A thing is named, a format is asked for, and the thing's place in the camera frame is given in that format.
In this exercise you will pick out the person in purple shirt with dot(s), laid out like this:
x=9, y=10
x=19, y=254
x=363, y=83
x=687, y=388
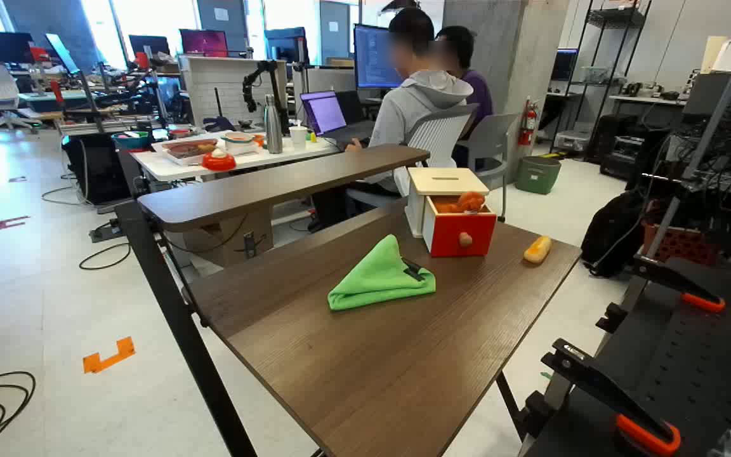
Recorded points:
x=470, y=79

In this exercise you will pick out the tray with food plates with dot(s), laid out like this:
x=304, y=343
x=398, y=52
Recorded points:
x=205, y=146

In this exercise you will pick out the white cup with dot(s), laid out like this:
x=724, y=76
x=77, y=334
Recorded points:
x=299, y=140

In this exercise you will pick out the grey mesh chair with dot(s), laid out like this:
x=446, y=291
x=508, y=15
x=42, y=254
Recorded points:
x=494, y=142

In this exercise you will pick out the wooden box with red drawer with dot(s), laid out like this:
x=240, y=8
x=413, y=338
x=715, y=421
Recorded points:
x=457, y=225

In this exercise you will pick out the black perforated workbench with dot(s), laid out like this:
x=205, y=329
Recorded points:
x=697, y=372

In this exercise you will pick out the dark wooden raised shelf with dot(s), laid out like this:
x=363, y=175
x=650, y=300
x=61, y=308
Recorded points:
x=273, y=182

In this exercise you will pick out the red fire extinguisher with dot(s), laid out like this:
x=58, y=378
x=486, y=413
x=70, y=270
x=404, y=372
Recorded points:
x=530, y=124

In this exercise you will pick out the yellow plush toy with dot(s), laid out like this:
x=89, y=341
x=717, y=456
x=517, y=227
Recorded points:
x=537, y=249

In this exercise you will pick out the large blue computer monitor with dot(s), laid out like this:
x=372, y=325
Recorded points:
x=375, y=60

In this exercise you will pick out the orange floor tape marker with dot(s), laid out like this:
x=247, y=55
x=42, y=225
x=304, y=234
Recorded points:
x=108, y=357

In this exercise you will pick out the black metal shelving rack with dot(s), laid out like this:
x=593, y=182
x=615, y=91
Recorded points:
x=611, y=76

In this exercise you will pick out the cardboard box under desk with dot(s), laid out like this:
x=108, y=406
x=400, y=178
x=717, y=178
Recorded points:
x=234, y=236

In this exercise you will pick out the laptop with purple screen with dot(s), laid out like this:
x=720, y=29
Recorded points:
x=327, y=113

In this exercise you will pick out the steel water bottle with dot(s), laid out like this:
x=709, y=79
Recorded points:
x=273, y=127

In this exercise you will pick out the black table frame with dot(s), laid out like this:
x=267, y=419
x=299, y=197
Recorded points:
x=176, y=312

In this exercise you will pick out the green cloth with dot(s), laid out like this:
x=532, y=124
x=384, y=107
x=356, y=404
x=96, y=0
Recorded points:
x=380, y=275

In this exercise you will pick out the person in grey hoodie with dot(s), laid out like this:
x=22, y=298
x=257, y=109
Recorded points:
x=417, y=104

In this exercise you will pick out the red bowl with white item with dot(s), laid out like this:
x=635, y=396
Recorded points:
x=219, y=160

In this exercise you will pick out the white office chair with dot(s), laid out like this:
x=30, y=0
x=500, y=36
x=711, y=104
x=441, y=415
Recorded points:
x=443, y=136

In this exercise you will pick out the black backpack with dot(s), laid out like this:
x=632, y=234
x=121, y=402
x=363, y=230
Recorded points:
x=612, y=236

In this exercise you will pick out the green plastic basket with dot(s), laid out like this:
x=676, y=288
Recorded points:
x=537, y=175

